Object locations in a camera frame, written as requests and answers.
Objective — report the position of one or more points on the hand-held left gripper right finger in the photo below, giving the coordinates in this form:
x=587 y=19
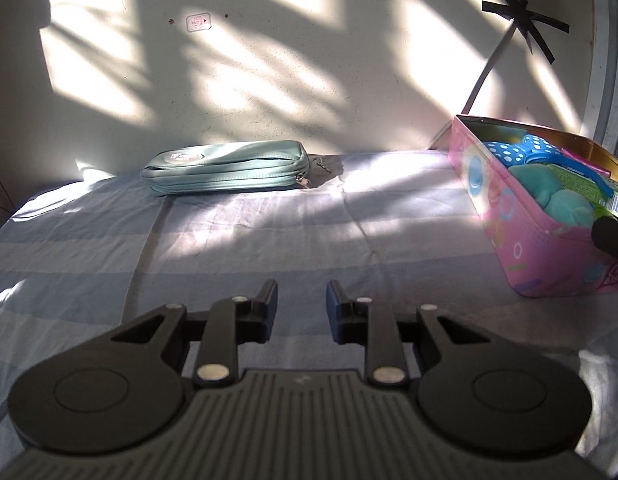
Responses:
x=334 y=305

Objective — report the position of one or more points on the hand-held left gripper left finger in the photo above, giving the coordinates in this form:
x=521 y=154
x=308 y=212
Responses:
x=269 y=302

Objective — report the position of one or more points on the green snack packet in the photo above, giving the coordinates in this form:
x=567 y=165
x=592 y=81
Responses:
x=614 y=200

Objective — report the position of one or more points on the blue toothpaste box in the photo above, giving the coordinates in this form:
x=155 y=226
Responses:
x=584 y=172

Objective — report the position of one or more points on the teal plush toy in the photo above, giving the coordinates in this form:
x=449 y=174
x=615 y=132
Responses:
x=554 y=192

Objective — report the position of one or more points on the pink tin box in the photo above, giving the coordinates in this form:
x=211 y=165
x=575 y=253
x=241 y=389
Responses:
x=529 y=245

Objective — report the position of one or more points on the striped bedsheet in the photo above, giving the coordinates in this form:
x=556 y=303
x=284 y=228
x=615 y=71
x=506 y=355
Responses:
x=264 y=240

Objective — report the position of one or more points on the teal zipper pouch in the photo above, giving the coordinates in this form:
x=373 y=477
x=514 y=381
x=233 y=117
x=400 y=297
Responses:
x=224 y=167

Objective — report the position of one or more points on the black tape cross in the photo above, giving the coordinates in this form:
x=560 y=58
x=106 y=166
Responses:
x=526 y=15

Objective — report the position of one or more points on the white window frame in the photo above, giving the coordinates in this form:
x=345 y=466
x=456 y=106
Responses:
x=601 y=60

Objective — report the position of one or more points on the small wall sticker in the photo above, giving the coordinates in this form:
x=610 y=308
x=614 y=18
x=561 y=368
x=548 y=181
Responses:
x=198 y=22

